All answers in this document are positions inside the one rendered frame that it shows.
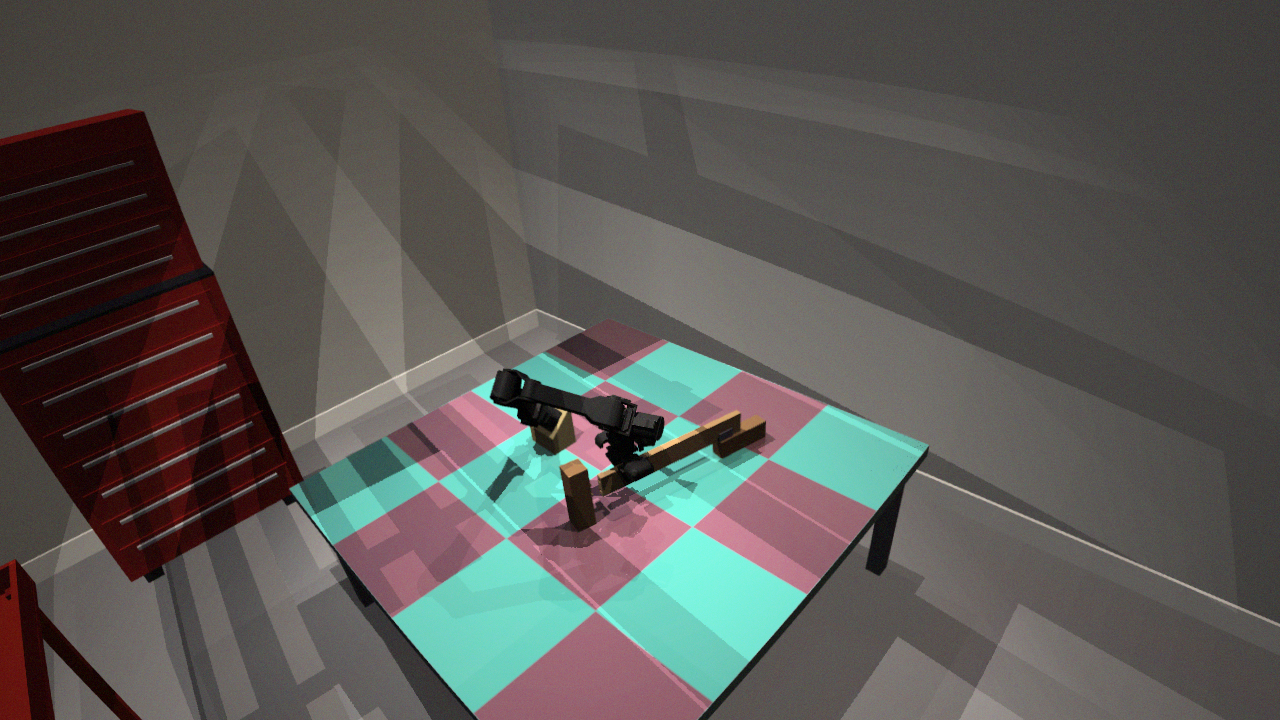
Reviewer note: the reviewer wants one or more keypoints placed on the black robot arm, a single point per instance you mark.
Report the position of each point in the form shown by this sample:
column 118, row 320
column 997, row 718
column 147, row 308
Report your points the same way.
column 536, row 405

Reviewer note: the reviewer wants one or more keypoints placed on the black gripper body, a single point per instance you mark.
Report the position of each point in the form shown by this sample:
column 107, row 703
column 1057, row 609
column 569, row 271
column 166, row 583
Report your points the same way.
column 623, row 449

